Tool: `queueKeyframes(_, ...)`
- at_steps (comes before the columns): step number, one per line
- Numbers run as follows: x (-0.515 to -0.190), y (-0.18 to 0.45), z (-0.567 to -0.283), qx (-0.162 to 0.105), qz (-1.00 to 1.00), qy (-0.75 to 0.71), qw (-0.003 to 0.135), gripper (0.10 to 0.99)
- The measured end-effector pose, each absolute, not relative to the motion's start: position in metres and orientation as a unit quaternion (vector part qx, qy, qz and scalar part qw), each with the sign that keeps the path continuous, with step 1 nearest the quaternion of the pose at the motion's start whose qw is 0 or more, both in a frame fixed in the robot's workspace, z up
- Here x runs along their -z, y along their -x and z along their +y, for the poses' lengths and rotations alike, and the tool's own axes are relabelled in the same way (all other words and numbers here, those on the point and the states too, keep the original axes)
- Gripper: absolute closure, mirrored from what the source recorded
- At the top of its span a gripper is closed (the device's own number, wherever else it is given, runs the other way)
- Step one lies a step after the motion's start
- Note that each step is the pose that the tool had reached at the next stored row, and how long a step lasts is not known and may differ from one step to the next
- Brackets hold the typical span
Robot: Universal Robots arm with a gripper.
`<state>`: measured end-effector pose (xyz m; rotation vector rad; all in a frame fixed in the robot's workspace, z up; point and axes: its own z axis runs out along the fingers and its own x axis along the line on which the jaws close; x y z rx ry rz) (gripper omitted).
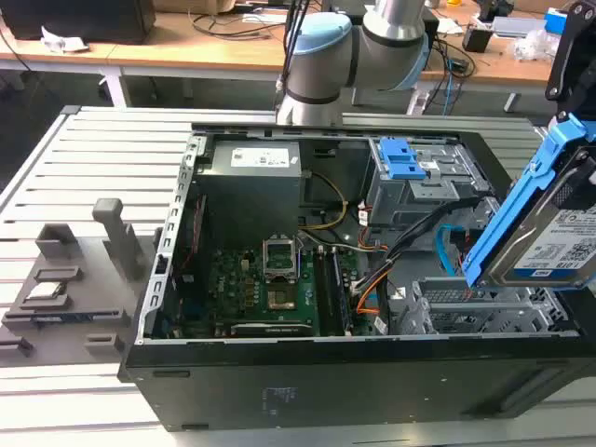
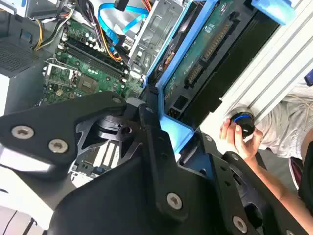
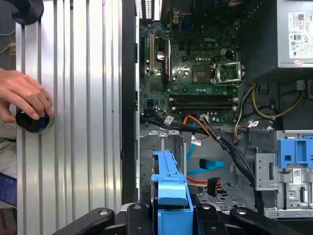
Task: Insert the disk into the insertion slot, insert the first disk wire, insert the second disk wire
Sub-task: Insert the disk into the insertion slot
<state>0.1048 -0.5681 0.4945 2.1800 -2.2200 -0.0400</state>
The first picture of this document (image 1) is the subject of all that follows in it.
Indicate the black RAM slot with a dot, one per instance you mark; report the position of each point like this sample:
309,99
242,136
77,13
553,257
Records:
322,288
339,288

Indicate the black open PC case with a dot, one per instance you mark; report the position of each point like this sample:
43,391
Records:
326,382

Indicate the clear plastic bags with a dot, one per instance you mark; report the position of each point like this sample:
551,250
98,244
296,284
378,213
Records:
535,44

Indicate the white crumpled paper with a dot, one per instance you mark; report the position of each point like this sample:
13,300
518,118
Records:
63,41

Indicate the RAM stick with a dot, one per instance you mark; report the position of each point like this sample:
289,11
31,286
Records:
60,319

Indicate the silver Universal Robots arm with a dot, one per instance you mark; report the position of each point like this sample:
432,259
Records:
321,56

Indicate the large black box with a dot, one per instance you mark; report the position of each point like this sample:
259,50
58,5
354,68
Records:
79,18

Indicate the metal disk bay cage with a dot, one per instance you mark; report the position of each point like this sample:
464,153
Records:
419,200

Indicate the black graphics card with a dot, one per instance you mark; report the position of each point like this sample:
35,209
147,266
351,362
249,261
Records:
270,329

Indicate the wooden desk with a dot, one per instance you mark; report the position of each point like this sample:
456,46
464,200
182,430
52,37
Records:
209,51

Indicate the silver CPU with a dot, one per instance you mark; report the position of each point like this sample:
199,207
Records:
45,291

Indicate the hard disk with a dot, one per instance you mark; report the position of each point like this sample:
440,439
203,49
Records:
535,223

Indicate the blue box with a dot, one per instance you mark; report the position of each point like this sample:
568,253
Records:
556,19

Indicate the green motherboard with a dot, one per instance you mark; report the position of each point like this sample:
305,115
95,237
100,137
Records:
242,293

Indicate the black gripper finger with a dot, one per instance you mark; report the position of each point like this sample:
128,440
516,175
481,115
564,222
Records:
564,51

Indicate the metal expansion slot bracket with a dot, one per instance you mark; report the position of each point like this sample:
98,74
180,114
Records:
475,307

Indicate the blue empty disk carrier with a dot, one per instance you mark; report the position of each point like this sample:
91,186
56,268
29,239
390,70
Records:
400,160

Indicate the CPU socket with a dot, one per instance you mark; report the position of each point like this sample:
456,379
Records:
280,261

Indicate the small black box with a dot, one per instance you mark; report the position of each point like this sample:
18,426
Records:
477,39

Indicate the grey power supply unit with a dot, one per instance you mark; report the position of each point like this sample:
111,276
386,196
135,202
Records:
251,195

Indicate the grey parts rack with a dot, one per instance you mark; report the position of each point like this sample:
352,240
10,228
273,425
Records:
84,288

